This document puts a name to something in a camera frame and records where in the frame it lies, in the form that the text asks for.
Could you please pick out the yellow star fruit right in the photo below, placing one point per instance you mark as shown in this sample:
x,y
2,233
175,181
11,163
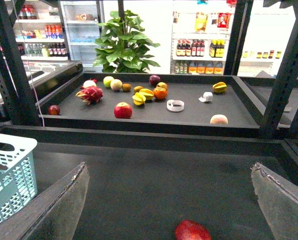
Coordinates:
x,y
220,87

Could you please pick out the green apple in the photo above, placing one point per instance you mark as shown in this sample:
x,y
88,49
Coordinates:
x,y
107,81

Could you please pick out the red apple near front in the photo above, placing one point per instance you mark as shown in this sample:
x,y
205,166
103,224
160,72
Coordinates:
x,y
191,230

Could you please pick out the green potted plant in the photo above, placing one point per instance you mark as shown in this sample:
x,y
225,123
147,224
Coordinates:
x,y
122,46

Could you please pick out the dark purple fruit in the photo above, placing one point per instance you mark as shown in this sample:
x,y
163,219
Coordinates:
x,y
154,80

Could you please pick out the pale peach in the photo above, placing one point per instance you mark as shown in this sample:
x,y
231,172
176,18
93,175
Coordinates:
x,y
219,119

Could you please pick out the light blue plastic basket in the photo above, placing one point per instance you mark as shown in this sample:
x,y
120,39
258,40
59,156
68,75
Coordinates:
x,y
18,185

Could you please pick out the black display tray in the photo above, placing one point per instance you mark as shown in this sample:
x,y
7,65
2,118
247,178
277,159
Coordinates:
x,y
180,113

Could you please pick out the orange persimmon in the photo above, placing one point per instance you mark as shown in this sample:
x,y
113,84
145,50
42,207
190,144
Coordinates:
x,y
160,93

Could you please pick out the small brown yellow fruit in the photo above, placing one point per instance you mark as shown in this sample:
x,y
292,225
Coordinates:
x,y
137,89

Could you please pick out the yellow star fruit front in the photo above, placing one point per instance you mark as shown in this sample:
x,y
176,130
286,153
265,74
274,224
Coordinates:
x,y
139,99

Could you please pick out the yellow star fruit back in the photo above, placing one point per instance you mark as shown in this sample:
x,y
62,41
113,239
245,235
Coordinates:
x,y
149,95

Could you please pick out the small dark red plum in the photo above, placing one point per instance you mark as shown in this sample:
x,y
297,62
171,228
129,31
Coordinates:
x,y
54,110

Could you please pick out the pink dragon fruit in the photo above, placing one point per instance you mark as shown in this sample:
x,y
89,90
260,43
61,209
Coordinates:
x,y
90,94

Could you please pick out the brown kiwi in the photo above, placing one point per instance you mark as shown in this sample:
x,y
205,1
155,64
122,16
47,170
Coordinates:
x,y
126,87

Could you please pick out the yellow star fruit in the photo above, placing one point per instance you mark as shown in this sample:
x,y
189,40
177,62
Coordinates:
x,y
149,95
220,87
139,99

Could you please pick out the red apple on tray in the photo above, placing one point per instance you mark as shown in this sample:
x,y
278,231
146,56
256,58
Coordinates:
x,y
123,110

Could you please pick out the white pink fruit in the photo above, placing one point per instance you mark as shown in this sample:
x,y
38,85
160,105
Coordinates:
x,y
89,83

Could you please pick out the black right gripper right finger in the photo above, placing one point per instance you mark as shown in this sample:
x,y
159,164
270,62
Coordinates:
x,y
278,201

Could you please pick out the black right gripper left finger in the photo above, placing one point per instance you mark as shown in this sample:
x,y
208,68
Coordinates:
x,y
54,214

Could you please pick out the yellow red apple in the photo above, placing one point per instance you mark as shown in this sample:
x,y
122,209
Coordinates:
x,y
162,85

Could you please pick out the pale round melon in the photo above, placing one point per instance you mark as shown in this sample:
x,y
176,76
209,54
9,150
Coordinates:
x,y
116,84

